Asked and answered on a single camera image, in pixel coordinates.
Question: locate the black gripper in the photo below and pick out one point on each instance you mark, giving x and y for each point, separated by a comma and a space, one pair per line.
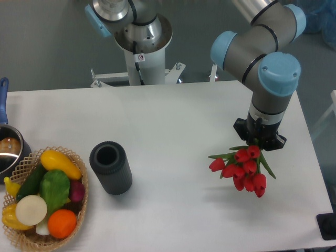
255, 132

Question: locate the white frame at right edge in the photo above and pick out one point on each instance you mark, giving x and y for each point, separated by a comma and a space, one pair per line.
326, 118

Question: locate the white round radish slice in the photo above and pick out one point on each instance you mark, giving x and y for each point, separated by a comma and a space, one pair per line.
31, 210

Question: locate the blue plastic bag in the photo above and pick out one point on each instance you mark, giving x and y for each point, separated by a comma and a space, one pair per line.
320, 17

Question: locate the yellow bell pepper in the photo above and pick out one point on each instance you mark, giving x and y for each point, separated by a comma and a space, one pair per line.
9, 218

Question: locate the dark green cucumber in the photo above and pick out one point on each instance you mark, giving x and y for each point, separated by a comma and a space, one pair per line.
31, 184

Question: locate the green lettuce leaf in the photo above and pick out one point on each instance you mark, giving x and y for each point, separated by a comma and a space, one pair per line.
54, 189

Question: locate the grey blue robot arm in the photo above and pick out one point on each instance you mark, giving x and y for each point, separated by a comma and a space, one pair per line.
253, 58

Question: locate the purple red onion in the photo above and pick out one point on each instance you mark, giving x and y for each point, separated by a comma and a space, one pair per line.
77, 191

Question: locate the red tulip bouquet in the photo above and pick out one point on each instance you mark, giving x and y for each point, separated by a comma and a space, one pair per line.
243, 164

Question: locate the woven wicker basket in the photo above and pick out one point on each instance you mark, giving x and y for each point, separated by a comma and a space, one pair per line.
29, 240

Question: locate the yellow squash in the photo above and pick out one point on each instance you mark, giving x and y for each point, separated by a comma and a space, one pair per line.
54, 160

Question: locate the blue handled saucepan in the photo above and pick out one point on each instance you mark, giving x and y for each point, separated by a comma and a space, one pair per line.
13, 146

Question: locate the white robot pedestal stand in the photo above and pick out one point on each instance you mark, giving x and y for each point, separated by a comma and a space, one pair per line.
144, 50

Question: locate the orange fruit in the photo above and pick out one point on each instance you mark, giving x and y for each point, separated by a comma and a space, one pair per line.
62, 223

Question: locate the black device at table edge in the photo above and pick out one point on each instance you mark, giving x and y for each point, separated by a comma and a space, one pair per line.
326, 223

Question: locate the dark grey ribbed vase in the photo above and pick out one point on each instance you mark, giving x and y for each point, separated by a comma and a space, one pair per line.
110, 164

